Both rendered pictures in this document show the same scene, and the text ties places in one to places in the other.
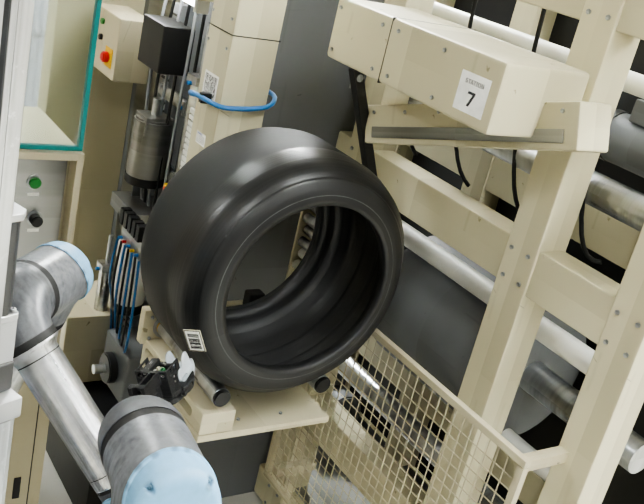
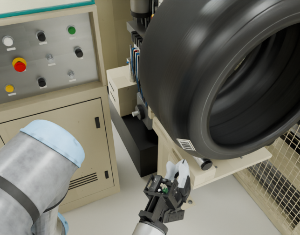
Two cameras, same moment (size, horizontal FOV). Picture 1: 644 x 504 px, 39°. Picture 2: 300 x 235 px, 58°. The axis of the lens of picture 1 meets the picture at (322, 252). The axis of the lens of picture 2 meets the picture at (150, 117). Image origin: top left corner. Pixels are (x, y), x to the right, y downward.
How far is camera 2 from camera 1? 1.24 m
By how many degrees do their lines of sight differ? 23
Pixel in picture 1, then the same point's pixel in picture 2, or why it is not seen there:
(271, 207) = (247, 35)
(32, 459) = (111, 163)
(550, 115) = not seen: outside the picture
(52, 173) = (81, 22)
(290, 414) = (247, 157)
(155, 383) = (160, 205)
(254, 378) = (229, 155)
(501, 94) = not seen: outside the picture
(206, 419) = (197, 178)
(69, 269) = (44, 164)
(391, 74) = not seen: outside the picture
